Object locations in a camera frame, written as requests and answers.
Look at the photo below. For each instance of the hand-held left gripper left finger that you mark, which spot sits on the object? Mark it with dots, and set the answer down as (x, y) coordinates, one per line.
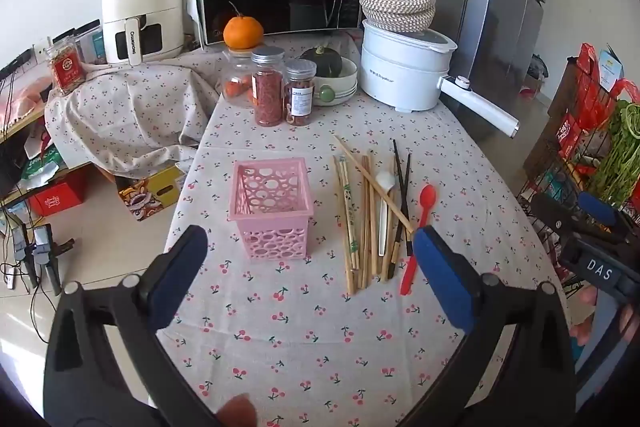
(175, 287)

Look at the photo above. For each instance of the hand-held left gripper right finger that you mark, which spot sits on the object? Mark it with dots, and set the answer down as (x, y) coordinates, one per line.
(442, 279)

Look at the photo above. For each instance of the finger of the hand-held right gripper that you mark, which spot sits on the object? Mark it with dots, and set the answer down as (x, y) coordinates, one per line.
(597, 209)
(552, 214)

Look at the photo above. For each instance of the red plastic spoon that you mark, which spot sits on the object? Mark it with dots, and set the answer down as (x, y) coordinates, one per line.
(425, 199)

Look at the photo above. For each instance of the black chopstick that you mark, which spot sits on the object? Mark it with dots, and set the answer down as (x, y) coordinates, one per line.
(400, 187)
(402, 207)

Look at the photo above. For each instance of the printed bamboo chopstick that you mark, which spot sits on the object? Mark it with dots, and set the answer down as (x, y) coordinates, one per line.
(345, 232)
(351, 217)

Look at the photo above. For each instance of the white plastic spoon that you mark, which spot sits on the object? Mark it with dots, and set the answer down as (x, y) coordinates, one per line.
(384, 187)

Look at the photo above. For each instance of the pink perforated plastic basket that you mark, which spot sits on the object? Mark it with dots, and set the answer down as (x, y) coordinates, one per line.
(270, 207)

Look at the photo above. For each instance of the person's right hand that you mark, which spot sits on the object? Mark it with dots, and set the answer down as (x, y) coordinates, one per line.
(629, 318)

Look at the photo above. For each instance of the person's left hand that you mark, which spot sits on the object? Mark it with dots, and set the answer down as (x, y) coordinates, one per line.
(240, 412)

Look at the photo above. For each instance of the green vegetables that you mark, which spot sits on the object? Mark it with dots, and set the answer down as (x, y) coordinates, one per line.
(622, 147)

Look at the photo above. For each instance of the yellow cardboard box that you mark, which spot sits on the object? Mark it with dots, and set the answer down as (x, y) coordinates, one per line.
(150, 194)

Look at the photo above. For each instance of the red plastic bag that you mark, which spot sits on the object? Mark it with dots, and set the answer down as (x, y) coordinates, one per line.
(592, 82)

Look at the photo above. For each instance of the cherry print tablecloth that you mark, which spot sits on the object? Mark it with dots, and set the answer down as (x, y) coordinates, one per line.
(300, 332)

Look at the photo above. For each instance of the grey black device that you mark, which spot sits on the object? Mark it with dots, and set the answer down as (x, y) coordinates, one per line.
(46, 252)
(21, 249)

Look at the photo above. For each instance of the blue white card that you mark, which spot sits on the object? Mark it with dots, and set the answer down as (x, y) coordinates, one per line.
(611, 68)

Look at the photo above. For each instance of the red box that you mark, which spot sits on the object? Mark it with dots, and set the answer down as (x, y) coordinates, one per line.
(57, 197)

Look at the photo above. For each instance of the cherry print draped cloth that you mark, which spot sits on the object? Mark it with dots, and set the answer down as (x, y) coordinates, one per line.
(130, 117)

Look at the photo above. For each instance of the green packet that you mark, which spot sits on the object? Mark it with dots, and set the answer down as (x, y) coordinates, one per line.
(42, 164)

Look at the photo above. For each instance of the grey refrigerator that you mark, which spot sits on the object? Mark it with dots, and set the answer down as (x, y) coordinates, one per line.
(500, 32)

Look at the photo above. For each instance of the white electric cooking pot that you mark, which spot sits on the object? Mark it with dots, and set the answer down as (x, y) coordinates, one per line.
(400, 72)

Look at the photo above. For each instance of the white bowl with green knob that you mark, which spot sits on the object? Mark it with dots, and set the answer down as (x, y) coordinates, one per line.
(345, 88)

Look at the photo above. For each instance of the jar of red berries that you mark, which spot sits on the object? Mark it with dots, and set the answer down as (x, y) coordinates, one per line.
(267, 92)

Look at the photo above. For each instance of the clear glass jar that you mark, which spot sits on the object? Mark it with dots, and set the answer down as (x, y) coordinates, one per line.
(234, 74)

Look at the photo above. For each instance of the white labelled jar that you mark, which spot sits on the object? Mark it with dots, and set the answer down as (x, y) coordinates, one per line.
(300, 99)

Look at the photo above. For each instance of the wooden side cabinet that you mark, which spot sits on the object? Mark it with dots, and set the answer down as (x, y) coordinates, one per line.
(20, 122)

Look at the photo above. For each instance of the pink cloth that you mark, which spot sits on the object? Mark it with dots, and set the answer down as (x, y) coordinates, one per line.
(20, 99)

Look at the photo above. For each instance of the red labelled jar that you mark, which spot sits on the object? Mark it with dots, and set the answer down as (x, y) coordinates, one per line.
(65, 67)

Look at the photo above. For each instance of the dark green squash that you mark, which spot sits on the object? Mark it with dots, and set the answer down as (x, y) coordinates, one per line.
(322, 62)

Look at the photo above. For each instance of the teal box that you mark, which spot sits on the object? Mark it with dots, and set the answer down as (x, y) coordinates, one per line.
(92, 42)

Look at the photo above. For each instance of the orange mandarin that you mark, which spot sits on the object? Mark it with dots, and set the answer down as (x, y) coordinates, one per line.
(243, 33)

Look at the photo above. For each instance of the power strip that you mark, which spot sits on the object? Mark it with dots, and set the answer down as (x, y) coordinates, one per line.
(17, 62)

